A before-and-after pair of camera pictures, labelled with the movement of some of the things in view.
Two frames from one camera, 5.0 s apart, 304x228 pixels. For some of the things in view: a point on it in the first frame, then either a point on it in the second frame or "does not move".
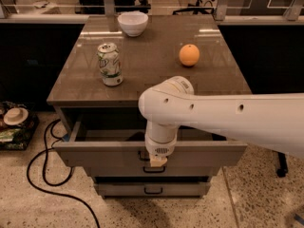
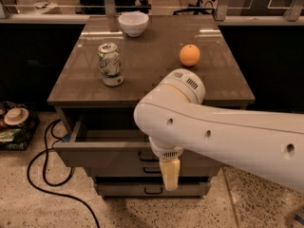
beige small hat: [15, 116] does not move
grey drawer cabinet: [96, 95] does not move
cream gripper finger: [156, 161] to [170, 172]
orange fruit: [189, 54] does not move
